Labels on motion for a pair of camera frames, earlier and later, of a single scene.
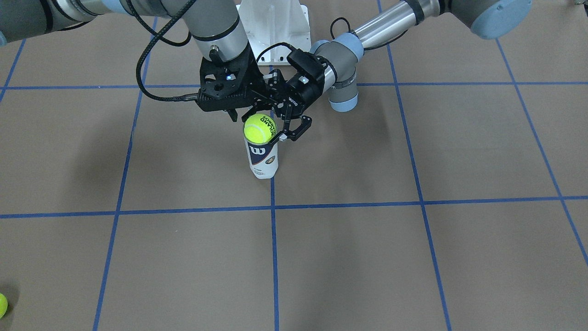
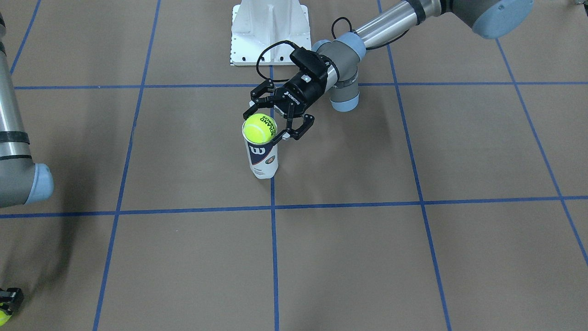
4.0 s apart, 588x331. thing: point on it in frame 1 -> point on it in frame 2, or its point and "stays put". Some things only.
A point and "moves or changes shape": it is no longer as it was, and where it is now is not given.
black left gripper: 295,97 stays put
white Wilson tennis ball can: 262,158 stays put
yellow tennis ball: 260,128 stays put
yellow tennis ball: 3,305 moves or changes shape
